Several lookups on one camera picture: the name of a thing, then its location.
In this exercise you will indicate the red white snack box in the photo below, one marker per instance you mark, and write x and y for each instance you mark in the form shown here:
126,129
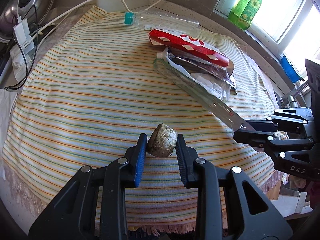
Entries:
190,45

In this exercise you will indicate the steel pot lid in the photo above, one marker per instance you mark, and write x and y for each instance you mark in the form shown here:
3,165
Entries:
32,10

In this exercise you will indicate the clear plastic bottle teal cap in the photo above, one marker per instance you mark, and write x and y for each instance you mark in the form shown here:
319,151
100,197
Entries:
149,20

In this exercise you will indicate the white power strip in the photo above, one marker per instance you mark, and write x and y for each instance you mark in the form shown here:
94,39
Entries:
19,53

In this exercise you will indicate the squeezed toothpaste tube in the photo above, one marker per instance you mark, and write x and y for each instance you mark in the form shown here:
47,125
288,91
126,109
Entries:
193,64

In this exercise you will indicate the steel kitchen faucet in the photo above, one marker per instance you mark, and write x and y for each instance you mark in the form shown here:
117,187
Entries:
289,99

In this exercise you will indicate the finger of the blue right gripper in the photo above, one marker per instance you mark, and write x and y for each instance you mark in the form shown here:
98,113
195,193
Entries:
260,126

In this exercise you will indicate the white tissue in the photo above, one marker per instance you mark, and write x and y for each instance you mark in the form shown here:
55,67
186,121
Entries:
214,86

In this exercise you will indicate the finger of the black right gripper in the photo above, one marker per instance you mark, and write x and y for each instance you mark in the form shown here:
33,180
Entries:
256,139

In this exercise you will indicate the gloved right hand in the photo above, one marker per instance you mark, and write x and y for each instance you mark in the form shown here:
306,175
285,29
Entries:
296,182

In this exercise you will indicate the green dish soap bottle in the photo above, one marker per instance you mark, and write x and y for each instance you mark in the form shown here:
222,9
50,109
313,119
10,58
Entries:
243,12

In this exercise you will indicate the striped table cloth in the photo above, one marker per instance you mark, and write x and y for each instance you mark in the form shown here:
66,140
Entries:
100,99

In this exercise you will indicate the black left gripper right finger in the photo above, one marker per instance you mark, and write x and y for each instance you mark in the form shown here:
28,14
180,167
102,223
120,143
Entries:
185,157

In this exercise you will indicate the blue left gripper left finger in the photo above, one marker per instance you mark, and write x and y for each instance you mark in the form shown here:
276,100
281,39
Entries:
139,155

